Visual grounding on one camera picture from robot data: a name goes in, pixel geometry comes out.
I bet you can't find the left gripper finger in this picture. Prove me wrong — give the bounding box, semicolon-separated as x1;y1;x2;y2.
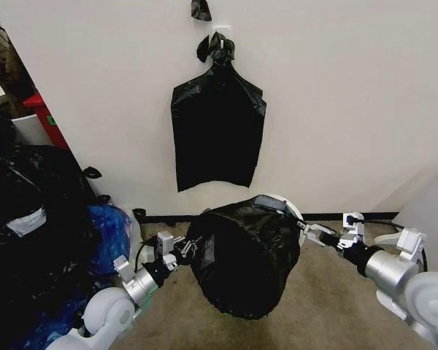
174;248;199;268
173;234;202;254

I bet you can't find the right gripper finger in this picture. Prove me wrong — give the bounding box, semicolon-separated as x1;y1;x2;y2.
308;233;332;249
297;219;337;237

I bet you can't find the white round trash bin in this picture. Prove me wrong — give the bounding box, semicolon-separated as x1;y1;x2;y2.
254;192;301;238

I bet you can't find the black garbage bag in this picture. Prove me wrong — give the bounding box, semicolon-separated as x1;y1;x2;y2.
169;31;268;193
185;195;302;322

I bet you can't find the white plastic bag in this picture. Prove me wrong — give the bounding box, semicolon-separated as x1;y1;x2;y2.
129;208;145;265

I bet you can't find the blue printed plastic bag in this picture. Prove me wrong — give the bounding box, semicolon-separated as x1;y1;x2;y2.
21;203;140;350

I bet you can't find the hanging black garbage bag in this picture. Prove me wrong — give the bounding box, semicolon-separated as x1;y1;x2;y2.
169;31;268;193

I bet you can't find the large full black bag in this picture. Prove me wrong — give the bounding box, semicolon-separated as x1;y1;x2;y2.
0;144;104;350

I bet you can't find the black baseboard strip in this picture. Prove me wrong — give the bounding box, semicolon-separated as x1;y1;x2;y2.
141;210;401;224

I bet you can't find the white slanted panel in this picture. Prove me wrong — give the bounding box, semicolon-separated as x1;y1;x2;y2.
396;159;438;257

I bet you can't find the red box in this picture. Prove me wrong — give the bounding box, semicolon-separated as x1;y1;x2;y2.
21;92;73;151

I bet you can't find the white plant pot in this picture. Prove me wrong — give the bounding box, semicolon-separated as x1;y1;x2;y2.
9;112;54;147

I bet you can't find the dried brown plant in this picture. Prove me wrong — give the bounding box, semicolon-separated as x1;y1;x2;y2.
0;0;38;118

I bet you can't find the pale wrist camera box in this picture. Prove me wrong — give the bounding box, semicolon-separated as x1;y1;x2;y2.
155;230;178;271
341;211;366;243

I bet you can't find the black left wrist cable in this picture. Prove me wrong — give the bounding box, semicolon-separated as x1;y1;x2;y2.
132;238;158;271

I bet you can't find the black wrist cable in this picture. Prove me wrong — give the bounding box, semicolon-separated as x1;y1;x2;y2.
132;238;158;271
357;215;430;273

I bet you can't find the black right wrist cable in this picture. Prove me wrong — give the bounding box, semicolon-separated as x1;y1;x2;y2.
357;215;430;273

